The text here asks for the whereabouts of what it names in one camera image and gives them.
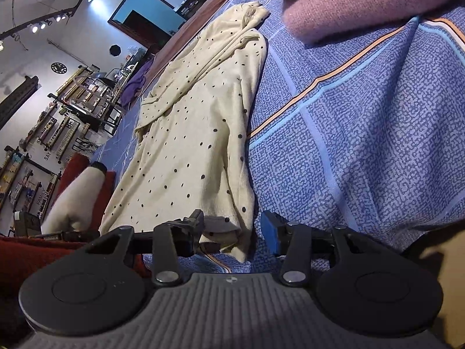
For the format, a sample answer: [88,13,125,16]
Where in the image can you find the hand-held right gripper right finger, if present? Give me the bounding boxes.
[261,210,368,288]

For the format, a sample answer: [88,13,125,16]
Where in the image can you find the pink fuzzy sweater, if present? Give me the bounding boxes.
[224,0,465,45]

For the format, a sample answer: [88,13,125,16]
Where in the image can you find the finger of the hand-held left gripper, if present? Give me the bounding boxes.
[39,230,101,243]

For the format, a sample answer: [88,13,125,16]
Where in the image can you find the black perforated panel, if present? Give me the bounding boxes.
[0,76,39,129]

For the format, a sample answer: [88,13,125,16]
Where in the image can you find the cream dotted garment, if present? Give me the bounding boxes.
[99,2,271,263]

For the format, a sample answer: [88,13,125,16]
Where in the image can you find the row of ceiling spotlights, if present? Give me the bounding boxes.
[0,0,110,49]

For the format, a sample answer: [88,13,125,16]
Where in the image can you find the purple cloth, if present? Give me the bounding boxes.
[119,58,154,109]

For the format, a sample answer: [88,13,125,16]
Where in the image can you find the large framed blue screen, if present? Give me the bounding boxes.
[108,0,187,49]

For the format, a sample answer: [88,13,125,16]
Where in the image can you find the wall shelves of packaged goods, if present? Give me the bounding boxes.
[0,65,110,222]

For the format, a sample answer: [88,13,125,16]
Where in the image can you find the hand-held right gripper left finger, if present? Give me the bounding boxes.
[85,209,205,288]

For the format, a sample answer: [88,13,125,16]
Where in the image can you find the brown bed edge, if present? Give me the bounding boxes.
[145,0,239,78]

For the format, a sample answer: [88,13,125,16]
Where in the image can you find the white plush pillow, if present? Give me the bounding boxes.
[41,161,108,234]

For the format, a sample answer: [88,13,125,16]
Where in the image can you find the blue plaid bed sheet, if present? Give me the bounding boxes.
[91,0,465,275]

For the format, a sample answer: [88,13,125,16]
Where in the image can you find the black metal rack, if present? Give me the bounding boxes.
[71,76,125,136]

